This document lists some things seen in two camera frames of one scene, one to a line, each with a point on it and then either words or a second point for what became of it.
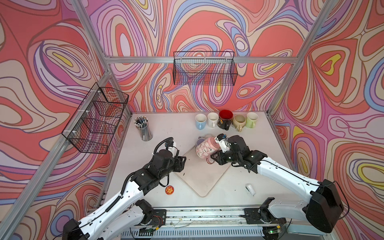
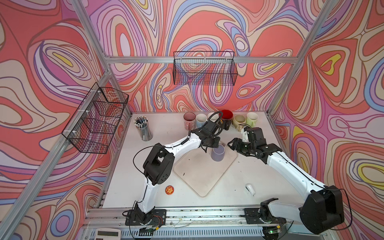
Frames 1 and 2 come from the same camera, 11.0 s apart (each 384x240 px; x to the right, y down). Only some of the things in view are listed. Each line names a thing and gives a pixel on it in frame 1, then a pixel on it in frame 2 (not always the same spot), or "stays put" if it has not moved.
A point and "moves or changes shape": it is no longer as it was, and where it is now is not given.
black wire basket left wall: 92,130 stays put
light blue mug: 200,121 stays put
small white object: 250,189 stays put
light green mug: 252,118 stays put
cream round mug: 239,121 stays put
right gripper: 220,160 -> 236,145
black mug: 225,119 stays put
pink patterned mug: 207,147 -> 189,121
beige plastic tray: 201,177 stays put
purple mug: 200,141 moves or changes shape
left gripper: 178,163 -> 217,141
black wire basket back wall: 204,68 stays put
